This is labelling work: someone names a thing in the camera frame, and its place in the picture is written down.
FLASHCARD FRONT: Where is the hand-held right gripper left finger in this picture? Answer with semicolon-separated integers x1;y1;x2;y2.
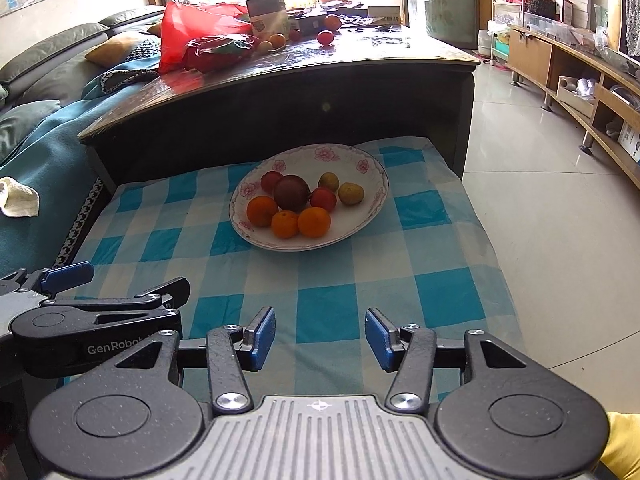
117;306;277;413

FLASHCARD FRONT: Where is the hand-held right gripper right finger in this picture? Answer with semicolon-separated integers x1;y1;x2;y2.
365;307;527;413

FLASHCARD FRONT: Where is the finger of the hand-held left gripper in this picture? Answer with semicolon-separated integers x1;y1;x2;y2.
42;276;192;341
0;261;96;295

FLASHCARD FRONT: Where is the white floral plate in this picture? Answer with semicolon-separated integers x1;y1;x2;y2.
229;144;390;252

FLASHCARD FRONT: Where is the blue white checked cloth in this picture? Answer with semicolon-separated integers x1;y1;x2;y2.
50;137;526;411

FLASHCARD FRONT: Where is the teal blanket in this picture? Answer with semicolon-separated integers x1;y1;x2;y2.
0;60;161;273

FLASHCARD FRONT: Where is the dark red round fruit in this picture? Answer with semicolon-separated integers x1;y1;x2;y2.
273;174;313;212

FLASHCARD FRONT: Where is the black white knitted cloth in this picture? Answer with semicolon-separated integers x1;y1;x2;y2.
100;67;160;93

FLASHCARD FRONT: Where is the grey sofa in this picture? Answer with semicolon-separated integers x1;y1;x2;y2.
0;5;166;161

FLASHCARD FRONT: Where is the dark coffee table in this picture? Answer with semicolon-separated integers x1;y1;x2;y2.
77;22;481;196

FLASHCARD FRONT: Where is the yellow cushion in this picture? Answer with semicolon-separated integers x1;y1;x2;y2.
85;32;161;66

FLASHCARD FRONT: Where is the red green plastic bag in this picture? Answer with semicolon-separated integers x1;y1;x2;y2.
185;34;258;72

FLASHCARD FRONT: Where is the yellow cloth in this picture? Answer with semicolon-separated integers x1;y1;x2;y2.
600;412;640;480

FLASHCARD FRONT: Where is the blue white box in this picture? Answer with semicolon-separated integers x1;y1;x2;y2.
617;122;640;163

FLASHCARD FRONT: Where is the paper carton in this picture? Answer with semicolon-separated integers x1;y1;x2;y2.
246;0;291;41

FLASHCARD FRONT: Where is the wooden TV stand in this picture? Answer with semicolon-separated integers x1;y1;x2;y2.
507;25;640;186

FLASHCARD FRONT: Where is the white storage rack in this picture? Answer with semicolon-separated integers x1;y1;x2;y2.
490;0;526;66

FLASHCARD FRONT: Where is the dark woven basket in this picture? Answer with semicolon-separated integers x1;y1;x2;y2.
522;0;558;18

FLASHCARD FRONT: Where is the white lace cloth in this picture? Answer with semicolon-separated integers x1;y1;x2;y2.
620;0;640;56

